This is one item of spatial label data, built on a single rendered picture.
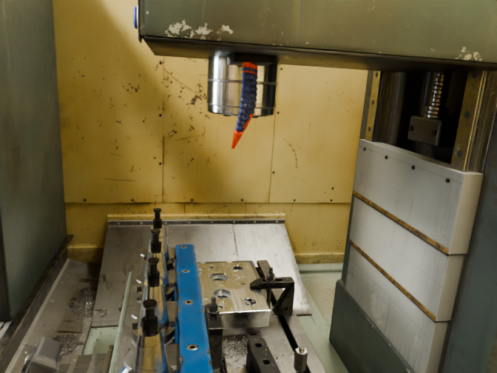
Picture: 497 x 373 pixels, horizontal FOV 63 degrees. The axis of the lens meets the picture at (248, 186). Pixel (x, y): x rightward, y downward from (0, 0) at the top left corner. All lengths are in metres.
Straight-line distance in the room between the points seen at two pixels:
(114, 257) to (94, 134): 0.57
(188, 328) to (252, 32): 0.43
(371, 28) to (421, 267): 0.60
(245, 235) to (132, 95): 0.86
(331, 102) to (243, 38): 1.50
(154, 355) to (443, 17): 0.64
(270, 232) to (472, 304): 1.27
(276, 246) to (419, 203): 1.10
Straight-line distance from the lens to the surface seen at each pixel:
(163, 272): 0.69
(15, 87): 1.50
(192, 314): 0.64
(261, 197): 2.08
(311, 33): 0.65
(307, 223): 2.20
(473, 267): 0.99
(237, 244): 1.99
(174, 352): 0.59
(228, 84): 0.87
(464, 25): 0.77
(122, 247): 1.97
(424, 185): 1.03
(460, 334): 1.06
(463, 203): 0.94
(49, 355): 0.51
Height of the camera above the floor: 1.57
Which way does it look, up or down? 15 degrees down
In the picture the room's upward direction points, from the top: 3 degrees clockwise
